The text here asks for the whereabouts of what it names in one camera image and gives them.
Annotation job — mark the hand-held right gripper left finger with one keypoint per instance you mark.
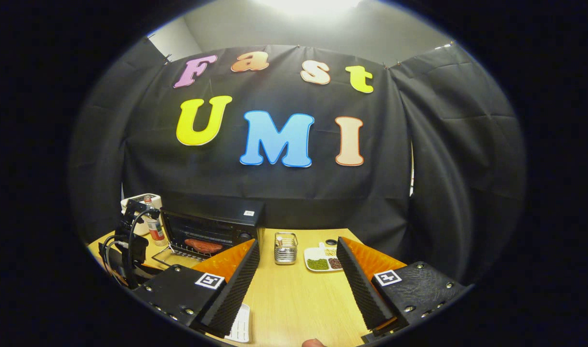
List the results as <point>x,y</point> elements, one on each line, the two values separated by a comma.
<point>236,289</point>

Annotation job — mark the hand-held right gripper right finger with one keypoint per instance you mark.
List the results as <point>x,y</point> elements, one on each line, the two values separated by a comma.
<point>359,289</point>

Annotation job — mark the reddish brown meat piece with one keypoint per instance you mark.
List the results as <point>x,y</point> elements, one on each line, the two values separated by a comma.
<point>202,246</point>

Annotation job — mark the black electric oven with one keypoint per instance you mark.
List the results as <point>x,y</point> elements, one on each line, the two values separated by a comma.
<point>212,209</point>

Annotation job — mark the white rectangular plate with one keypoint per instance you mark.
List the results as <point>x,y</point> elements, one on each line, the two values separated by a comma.
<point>241,327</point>

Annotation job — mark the white divided dish with beans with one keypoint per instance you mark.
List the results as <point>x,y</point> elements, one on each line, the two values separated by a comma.
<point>318,263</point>

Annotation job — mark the white toaster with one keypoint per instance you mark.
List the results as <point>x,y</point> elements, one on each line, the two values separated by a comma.
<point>155,197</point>

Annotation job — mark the large ceiling light panel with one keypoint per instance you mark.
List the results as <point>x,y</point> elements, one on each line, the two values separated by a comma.
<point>308,7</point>

